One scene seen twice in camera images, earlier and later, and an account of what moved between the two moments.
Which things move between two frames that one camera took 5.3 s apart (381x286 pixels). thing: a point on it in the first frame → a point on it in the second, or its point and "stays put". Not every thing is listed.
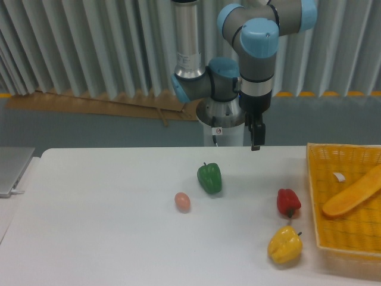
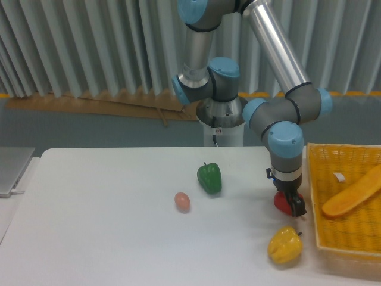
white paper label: (339, 176) stays put
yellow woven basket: (333, 167) stays put
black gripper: (254, 123) → (296, 202)
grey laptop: (13, 162) stays put
